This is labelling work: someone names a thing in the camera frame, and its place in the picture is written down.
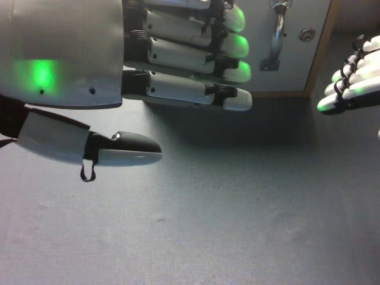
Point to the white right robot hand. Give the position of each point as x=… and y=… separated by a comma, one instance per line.
x=359, y=77

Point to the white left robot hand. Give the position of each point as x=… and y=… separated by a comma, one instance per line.
x=65, y=44

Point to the white cabinet door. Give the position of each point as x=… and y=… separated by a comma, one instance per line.
x=291, y=74

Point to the light wooden box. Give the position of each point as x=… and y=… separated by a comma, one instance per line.
x=322, y=44

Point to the round metal keyhole lock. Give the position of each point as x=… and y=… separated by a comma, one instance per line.
x=307, y=34

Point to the grey table cloth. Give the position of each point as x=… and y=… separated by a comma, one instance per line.
x=190, y=222

